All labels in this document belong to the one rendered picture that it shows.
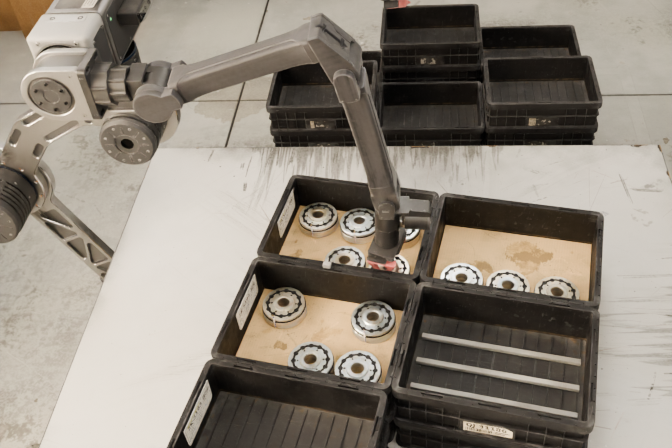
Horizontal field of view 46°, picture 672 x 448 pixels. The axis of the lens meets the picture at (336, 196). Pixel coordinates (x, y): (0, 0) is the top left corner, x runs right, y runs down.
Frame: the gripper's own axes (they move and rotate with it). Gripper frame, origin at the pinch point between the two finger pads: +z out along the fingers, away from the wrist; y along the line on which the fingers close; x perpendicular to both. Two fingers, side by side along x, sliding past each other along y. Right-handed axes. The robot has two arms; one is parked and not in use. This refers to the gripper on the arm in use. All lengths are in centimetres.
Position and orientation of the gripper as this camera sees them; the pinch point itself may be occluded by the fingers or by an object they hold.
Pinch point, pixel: (386, 265)
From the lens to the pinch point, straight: 194.3
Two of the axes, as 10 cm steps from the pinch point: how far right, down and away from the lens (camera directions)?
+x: -9.4, -2.1, 2.7
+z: 0.4, 7.2, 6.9
